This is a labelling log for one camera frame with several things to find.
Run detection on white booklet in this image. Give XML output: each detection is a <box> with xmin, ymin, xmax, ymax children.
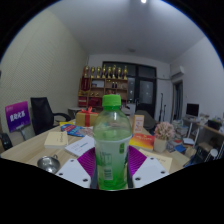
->
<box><xmin>64</xmin><ymin>134</ymin><xmax>96</xmax><ymax>158</ymax></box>

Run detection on purple sign board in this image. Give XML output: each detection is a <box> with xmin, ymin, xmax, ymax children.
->
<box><xmin>4</xmin><ymin>100</ymin><xmax>32</xmax><ymax>133</ymax></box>

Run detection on yellow gift box red ribbon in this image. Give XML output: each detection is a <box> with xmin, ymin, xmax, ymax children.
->
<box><xmin>75</xmin><ymin>106</ymin><xmax>100</xmax><ymax>128</ymax></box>

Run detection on blue patterned booklet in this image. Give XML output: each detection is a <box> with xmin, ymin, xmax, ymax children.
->
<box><xmin>59</xmin><ymin>123</ymin><xmax>86</xmax><ymax>138</ymax></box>

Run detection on computer monitor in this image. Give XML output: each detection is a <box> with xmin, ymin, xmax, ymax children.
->
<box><xmin>185</xmin><ymin>102</ymin><xmax>200</xmax><ymax>118</ymax></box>

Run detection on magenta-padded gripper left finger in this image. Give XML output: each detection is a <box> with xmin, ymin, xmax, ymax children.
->
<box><xmin>55</xmin><ymin>147</ymin><xmax>98</xmax><ymax>190</ymax></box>

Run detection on white wall air conditioner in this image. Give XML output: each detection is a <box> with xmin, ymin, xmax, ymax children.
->
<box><xmin>169</xmin><ymin>65</ymin><xmax>186</xmax><ymax>78</ymax></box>

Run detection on green drink bottle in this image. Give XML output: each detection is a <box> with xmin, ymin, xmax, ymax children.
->
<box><xmin>92</xmin><ymin>94</ymin><xmax>133</xmax><ymax>191</ymax></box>

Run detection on grey armchair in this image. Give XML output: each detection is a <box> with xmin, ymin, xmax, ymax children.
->
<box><xmin>134</xmin><ymin>109</ymin><xmax>157</xmax><ymax>132</ymax></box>

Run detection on cluttered white side desk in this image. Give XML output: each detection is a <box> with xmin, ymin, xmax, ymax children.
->
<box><xmin>183</xmin><ymin>113</ymin><xmax>224</xmax><ymax>158</ymax></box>

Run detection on wooden shelf unit with trophies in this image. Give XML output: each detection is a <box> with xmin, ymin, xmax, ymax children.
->
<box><xmin>78</xmin><ymin>64</ymin><xmax>129</xmax><ymax>109</ymax></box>

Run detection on white round stool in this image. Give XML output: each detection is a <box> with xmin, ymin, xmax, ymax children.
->
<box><xmin>204</xmin><ymin>148</ymin><xmax>219</xmax><ymax>163</ymax></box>

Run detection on dark framed glass door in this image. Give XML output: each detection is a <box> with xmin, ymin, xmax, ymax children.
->
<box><xmin>102</xmin><ymin>61</ymin><xmax>158</xmax><ymax>118</ymax></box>

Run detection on pink flowers in white pot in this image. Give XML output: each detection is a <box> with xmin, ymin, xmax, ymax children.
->
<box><xmin>153</xmin><ymin>121</ymin><xmax>176</xmax><ymax>154</ymax></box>

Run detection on red and yellow book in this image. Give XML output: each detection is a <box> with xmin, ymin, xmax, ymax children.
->
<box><xmin>129</xmin><ymin>132</ymin><xmax>155</xmax><ymax>152</ymax></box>

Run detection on cream book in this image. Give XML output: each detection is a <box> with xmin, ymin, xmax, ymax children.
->
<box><xmin>43</xmin><ymin>131</ymin><xmax>69</xmax><ymax>150</ymax></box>

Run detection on small steel cup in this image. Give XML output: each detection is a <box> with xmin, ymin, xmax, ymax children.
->
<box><xmin>36</xmin><ymin>154</ymin><xmax>62</xmax><ymax>175</ymax></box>

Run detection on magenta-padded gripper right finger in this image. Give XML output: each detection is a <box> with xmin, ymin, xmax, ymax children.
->
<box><xmin>127</xmin><ymin>145</ymin><xmax>170</xmax><ymax>189</ymax></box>

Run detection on orange standing card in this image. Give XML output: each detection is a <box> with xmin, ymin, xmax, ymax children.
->
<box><xmin>132</xmin><ymin>114</ymin><xmax>145</xmax><ymax>135</ymax></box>

